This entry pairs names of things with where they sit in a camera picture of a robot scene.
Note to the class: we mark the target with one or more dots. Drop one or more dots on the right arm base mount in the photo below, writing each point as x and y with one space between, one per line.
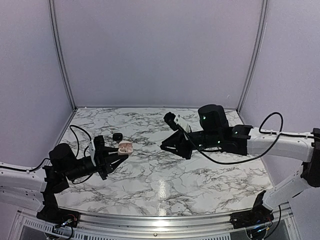
255 216

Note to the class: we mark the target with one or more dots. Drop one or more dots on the aluminium corner post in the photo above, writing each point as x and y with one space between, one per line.
255 54
60 55

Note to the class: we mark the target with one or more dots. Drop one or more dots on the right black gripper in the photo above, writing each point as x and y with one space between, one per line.
178 142

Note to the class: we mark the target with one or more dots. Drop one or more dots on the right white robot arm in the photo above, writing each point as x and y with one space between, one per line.
218 136

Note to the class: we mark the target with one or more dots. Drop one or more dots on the white round charging case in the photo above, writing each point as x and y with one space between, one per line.
125 148

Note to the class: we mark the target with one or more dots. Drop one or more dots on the left aluminium corner post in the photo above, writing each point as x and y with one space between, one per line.
60 55

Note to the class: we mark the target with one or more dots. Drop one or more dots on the black earbud charging case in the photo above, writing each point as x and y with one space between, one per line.
117 136

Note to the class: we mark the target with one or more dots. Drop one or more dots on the right aluminium corner post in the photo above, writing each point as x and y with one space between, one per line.
255 54

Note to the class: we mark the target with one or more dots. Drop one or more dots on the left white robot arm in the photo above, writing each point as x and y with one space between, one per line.
35 189

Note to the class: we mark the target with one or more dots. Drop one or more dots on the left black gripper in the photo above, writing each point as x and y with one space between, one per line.
103 160

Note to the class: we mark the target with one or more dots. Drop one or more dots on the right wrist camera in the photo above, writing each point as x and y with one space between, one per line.
176 121

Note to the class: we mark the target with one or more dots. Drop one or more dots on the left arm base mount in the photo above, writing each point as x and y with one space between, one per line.
51 212

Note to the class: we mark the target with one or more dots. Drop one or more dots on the aluminium front rail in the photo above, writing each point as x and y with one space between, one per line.
99 226

